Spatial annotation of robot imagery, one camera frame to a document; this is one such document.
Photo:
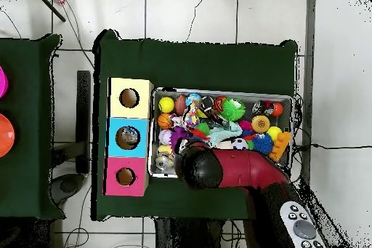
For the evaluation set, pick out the colourful patterned cloth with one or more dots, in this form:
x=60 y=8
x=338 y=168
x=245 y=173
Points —
x=190 y=115

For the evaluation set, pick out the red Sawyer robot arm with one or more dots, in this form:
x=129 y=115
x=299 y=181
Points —
x=241 y=169

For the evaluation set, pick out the wooden box with three holes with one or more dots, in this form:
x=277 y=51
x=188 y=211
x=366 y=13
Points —
x=139 y=143

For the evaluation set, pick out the shallow metal mesh bin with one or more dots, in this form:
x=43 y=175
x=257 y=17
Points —
x=250 y=99

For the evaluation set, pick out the purple spiky monster toy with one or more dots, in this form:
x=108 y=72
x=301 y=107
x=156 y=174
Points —
x=178 y=136

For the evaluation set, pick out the orange basketball toy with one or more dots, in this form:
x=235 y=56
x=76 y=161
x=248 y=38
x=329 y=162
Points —
x=165 y=121

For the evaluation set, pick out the white baseball toy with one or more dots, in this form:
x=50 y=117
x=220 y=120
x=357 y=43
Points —
x=164 y=137

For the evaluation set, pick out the globe print ball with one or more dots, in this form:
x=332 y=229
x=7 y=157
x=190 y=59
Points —
x=193 y=98

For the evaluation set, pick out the yellow ball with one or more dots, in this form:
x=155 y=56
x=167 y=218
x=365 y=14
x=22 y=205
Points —
x=166 y=104

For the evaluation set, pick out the green spiky toy with eye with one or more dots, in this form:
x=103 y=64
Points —
x=232 y=109

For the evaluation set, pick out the black and white soccer ball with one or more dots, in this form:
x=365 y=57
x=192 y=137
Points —
x=240 y=144

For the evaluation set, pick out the dark green table cloth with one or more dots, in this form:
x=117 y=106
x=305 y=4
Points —
x=203 y=64
x=26 y=70

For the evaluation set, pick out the black monitor on stand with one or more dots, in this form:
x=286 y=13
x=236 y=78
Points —
x=83 y=114

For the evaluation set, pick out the black rod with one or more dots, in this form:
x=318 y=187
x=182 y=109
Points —
x=49 y=5

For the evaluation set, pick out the orange plastic bowl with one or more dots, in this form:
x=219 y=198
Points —
x=5 y=134

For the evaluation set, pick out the pink plastic bowl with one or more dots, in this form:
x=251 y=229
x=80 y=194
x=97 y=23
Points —
x=2 y=82

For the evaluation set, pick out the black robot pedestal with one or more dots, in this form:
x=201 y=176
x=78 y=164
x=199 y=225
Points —
x=186 y=236

